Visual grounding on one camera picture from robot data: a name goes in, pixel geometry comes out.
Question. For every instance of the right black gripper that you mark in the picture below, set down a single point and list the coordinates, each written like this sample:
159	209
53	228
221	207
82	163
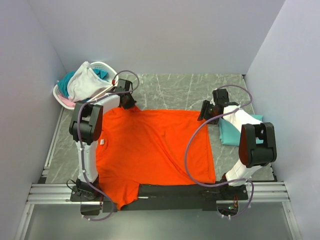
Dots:
205	106

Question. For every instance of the white t shirt in basket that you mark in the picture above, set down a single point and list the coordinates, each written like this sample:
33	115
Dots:
85	84

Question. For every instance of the aluminium frame rail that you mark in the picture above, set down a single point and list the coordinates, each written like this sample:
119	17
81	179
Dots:
62	164

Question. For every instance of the pink t shirt in basket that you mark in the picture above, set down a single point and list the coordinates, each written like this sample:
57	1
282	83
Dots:
66	103

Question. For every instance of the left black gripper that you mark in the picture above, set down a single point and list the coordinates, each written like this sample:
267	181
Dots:
131	104

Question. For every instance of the white plastic laundry basket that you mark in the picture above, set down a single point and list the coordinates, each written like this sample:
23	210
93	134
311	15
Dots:
112	78

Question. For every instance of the folded teal t shirt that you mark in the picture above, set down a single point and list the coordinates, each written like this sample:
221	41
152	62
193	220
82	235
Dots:
229	134

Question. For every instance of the orange t shirt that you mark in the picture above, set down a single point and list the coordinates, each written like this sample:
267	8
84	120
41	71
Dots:
151	147

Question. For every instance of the teal t shirt in basket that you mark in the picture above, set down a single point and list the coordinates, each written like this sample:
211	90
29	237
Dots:
63	84

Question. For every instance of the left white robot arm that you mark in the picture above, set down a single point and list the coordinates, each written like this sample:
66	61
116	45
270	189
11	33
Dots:
86	128

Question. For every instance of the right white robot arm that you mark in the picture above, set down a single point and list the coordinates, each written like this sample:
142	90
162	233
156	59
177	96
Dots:
256	144

